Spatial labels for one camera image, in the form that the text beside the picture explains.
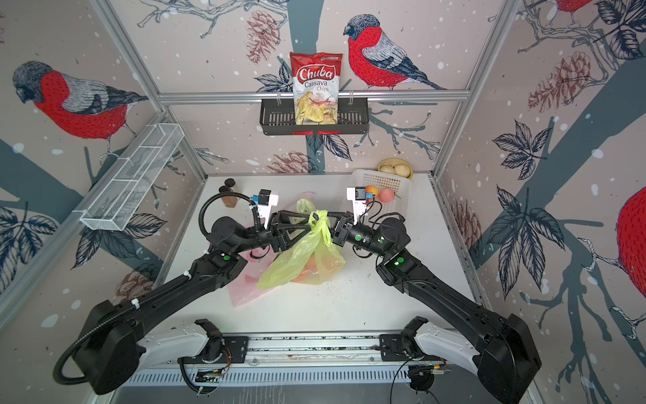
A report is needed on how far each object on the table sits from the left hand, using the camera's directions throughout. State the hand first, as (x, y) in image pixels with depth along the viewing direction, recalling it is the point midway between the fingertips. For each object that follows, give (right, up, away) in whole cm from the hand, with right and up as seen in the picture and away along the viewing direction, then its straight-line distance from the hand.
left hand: (311, 224), depth 60 cm
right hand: (+1, +2, +1) cm, 2 cm away
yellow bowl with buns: (+37, +21, +60) cm, 74 cm away
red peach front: (-2, -17, +16) cm, 24 cm away
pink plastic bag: (-24, -24, +21) cm, 40 cm away
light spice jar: (-38, +11, +45) cm, 60 cm away
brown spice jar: (-40, +4, +47) cm, 62 cm away
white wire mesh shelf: (-58, +8, +14) cm, 61 cm away
